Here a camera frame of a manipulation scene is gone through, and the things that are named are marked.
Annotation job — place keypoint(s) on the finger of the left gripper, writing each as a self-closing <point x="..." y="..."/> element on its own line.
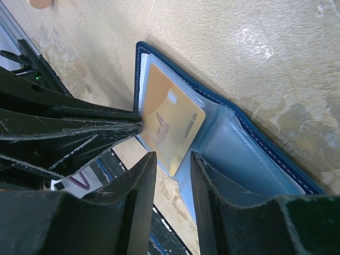
<point x="60" y="147"/>
<point x="23" y="96"/>

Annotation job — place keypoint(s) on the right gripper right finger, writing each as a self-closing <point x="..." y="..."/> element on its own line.
<point x="233" y="220"/>

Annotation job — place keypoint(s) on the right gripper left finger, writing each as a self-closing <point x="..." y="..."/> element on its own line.
<point x="115" y="219"/>

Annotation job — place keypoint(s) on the gold credit card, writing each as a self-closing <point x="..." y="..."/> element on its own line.
<point x="171" y="115"/>

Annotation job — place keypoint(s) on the blue card holder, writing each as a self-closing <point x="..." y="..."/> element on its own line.
<point x="228" y="140"/>

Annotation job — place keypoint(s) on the pink cylinder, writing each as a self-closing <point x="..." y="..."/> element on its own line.
<point x="40" y="4"/>

